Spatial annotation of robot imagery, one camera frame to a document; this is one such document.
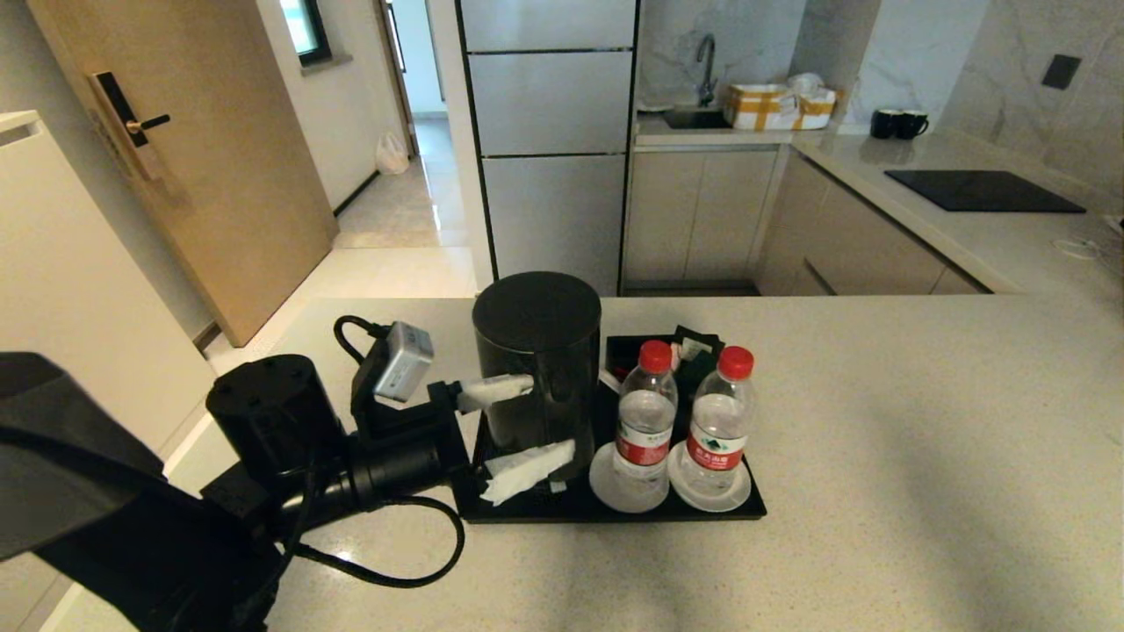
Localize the black electric kettle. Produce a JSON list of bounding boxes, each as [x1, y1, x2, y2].
[[472, 271, 603, 485]]

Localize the clear red-label water bottle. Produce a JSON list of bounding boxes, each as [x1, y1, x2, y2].
[[613, 340, 680, 494], [681, 345, 756, 498]]

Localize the black box of sachets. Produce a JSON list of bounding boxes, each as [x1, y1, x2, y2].
[[604, 334, 740, 440]]

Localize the dark green tea bag packets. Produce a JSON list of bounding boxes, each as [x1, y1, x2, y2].
[[672, 325, 726, 398]]

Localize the black rectangular serving tray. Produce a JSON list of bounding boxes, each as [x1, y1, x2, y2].
[[452, 367, 767, 526]]

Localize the white ceramic saucer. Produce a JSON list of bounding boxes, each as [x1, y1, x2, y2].
[[667, 439, 753, 514], [589, 442, 673, 514]]

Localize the silver grey refrigerator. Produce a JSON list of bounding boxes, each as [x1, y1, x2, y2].
[[457, 0, 640, 298]]

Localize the white plastic bag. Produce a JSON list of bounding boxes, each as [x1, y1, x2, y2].
[[376, 132, 411, 175]]

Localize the beige kitchen base cabinet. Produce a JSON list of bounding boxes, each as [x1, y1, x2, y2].
[[623, 145, 993, 298]]

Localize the steel kitchen sink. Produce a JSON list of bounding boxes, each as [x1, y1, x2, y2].
[[663, 107, 734, 131]]

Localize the light wooden door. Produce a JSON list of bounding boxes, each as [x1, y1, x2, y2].
[[26, 0, 340, 348]]

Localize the taped cardboard box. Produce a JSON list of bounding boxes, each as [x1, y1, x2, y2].
[[724, 81, 839, 133]]

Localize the chrome kitchen faucet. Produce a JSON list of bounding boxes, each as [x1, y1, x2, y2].
[[696, 33, 720, 108]]

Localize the white tall cabinet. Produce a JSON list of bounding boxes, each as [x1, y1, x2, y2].
[[0, 110, 219, 462]]

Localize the dark framed window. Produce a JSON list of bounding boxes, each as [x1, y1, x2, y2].
[[279, 0, 333, 68]]

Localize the black induction cooktop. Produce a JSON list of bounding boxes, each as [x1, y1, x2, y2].
[[884, 169, 1088, 214]]

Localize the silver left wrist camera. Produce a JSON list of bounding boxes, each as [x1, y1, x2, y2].
[[373, 321, 436, 403]]

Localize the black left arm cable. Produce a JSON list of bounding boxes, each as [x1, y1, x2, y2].
[[290, 314, 467, 590]]

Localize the black door lock handle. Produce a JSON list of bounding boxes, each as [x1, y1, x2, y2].
[[88, 70, 172, 182]]

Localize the dark wall switch plate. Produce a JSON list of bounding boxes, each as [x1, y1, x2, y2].
[[1042, 54, 1083, 90]]

